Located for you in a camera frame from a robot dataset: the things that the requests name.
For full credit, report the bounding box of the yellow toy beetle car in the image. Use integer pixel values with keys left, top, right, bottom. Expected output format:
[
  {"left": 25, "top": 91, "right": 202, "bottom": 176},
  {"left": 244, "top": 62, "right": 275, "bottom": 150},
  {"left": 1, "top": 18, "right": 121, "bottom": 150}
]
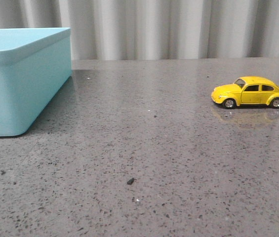
[{"left": 211, "top": 76, "right": 279, "bottom": 109}]

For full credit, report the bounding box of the small black debris piece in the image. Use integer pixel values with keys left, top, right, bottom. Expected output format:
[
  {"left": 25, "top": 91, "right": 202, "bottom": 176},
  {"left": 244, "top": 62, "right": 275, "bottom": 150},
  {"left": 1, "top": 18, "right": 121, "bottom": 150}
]
[{"left": 127, "top": 178, "right": 135, "bottom": 185}]

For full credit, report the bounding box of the light blue plastic box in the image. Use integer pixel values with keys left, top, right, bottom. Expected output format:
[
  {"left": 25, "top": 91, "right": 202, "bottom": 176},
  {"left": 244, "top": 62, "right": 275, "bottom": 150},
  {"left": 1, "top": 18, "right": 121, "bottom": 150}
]
[{"left": 0, "top": 28, "right": 72, "bottom": 137}]

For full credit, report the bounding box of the grey pleated curtain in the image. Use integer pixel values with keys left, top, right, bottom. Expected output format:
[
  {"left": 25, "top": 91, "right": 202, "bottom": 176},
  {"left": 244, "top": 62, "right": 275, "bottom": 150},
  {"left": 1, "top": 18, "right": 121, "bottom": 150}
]
[{"left": 0, "top": 0, "right": 279, "bottom": 60}]

